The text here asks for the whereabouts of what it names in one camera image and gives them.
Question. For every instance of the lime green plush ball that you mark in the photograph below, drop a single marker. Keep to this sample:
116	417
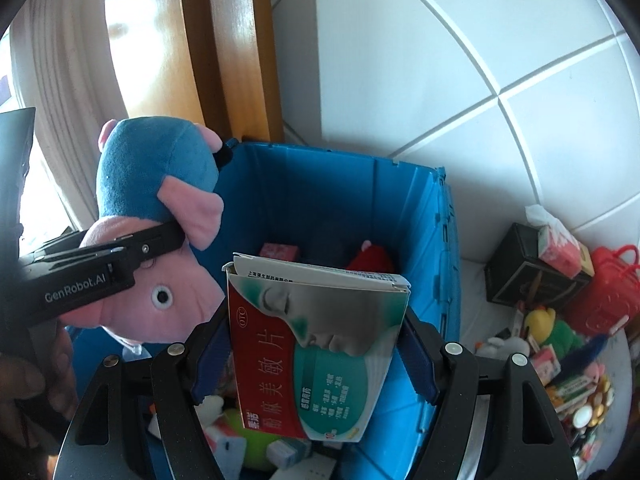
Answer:
255	442

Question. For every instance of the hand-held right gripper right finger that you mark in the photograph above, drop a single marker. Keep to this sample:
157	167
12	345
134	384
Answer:
417	360

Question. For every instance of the small gold box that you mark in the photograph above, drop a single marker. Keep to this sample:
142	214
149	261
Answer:
586	261

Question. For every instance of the yellow plush toy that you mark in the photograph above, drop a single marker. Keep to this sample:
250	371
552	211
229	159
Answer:
540	322

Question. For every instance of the pig plush in red dress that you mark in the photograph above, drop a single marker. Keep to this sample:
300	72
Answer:
370	260

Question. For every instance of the yellow bottle with white lid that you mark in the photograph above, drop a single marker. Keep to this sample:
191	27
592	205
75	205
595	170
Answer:
582	417

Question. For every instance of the person's left hand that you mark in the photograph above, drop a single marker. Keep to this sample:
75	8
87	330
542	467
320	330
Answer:
30	395

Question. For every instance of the medicine box with face print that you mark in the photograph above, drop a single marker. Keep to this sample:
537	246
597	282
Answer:
300	340

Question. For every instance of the wooden headboard post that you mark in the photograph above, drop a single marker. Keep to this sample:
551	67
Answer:
225	60

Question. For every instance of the pink white soft pack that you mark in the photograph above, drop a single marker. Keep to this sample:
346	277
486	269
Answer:
225	447

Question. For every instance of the black gift bag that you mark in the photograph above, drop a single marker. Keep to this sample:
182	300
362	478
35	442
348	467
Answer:
530	270

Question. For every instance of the blue pink pig plush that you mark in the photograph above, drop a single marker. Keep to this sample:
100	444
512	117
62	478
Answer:
145	170

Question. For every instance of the small white box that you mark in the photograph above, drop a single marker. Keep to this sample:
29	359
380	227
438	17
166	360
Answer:
285	452

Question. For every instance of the white padded headboard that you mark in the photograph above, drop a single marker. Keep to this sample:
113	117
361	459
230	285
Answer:
425	60

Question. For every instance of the small pink pig plush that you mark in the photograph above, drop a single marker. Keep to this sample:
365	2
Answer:
595	372

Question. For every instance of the green plush toy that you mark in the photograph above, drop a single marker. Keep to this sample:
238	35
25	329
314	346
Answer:
562	337

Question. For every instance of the blue plastic crate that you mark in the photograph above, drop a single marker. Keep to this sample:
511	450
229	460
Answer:
325	195

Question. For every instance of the white curtain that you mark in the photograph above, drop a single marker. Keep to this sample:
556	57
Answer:
65	85

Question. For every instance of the red small suitcase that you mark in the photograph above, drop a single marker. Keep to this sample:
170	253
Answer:
607	290

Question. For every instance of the blue feather duster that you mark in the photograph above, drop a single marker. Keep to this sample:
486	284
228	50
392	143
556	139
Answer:
585	350

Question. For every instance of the pink tissue pack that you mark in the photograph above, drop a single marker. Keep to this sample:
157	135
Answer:
557	245

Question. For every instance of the white plush with black eyes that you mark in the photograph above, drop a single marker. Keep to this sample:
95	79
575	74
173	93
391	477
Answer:
502	345

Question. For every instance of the white plush toy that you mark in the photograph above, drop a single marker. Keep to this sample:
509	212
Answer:
212	405

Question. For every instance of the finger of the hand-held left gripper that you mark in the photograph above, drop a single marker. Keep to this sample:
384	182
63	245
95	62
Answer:
150	245
225	154

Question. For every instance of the small pink box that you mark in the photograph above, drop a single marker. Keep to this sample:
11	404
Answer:
545	362

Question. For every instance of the pink square box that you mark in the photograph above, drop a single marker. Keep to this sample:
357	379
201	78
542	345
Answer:
278	251

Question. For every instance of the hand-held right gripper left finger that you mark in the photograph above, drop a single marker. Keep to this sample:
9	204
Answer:
207	360

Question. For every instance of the long black green box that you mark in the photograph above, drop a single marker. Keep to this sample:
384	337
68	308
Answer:
570	392

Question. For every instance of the flat white dotted box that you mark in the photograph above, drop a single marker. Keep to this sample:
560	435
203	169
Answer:
315	472

